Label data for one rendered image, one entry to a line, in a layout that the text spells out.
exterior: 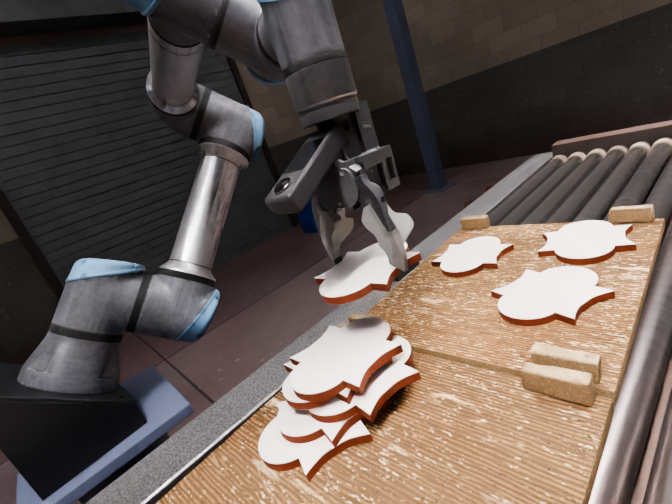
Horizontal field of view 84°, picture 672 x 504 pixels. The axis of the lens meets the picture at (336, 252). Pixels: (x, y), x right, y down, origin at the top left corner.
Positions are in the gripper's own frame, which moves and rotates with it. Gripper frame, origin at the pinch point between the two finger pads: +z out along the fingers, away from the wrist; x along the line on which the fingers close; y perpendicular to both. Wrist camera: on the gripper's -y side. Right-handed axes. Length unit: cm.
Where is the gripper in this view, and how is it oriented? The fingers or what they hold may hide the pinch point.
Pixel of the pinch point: (365, 268)
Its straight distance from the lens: 48.3
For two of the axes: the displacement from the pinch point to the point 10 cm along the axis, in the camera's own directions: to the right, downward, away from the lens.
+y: 6.6, -4.2, 6.2
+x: -6.9, 0.0, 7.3
